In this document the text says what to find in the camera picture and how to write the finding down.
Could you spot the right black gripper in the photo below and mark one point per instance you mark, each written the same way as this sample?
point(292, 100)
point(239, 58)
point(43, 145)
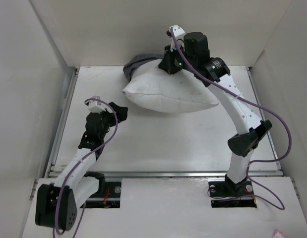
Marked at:
point(166, 62)

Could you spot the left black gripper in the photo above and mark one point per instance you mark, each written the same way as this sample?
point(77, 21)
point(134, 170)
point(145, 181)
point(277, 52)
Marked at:
point(120, 111)

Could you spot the white pillow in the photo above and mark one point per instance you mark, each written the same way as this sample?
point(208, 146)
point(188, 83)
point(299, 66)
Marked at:
point(153, 89)

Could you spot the dark grey checked pillowcase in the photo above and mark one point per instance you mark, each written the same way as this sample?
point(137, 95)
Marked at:
point(138, 61)

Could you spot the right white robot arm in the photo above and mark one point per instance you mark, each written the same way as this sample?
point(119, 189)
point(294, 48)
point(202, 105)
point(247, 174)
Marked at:
point(216, 76)

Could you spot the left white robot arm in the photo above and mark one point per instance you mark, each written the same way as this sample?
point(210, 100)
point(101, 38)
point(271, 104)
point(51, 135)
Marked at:
point(57, 203)

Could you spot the pink object at corner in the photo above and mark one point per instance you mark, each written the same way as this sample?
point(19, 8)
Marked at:
point(278, 234)

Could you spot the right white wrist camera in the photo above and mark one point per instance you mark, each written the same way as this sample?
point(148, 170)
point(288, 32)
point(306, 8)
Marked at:
point(176, 33)

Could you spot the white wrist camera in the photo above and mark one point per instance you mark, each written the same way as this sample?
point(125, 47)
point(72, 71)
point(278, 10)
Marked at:
point(94, 105)
point(176, 33)

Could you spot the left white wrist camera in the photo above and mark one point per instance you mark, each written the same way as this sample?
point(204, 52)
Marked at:
point(94, 105)

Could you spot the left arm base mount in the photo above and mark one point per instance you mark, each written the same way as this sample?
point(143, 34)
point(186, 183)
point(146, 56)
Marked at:
point(109, 198)

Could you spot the aluminium rail at table front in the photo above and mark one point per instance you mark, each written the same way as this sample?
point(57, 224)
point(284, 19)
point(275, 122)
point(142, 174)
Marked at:
point(176, 174)

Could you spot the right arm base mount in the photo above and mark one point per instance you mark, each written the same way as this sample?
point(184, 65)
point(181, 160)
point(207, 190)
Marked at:
point(224, 195)

